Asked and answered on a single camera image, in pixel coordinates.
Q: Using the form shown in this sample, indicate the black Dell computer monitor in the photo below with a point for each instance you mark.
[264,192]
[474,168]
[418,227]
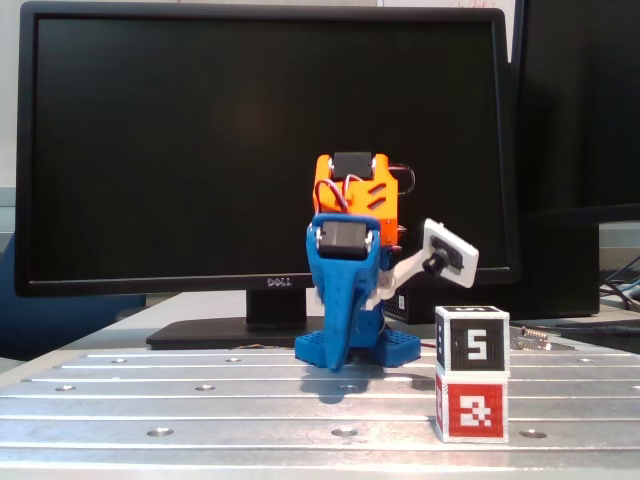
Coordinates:
[200,150]

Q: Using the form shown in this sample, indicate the white camera mount with board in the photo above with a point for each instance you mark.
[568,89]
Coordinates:
[465,257]

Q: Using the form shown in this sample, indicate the black frameless computer monitor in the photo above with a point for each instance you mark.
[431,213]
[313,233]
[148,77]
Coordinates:
[575,100]

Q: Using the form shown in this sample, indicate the orange and blue gripper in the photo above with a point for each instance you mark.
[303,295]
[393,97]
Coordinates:
[338,276]

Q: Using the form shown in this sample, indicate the blue robot arm with base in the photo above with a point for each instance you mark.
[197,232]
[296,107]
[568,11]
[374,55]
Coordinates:
[400,347]

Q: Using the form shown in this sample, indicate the bare electronic circuit board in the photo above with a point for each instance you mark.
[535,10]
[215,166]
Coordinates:
[530,340]

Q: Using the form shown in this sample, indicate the slotted aluminium base plate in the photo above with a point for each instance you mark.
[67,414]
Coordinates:
[200,415]

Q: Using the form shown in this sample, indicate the black cube with white marker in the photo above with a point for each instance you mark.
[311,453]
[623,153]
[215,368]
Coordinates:
[475,345]

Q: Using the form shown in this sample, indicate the red cube with white marker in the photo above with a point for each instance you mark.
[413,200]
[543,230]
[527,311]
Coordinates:
[472,410]

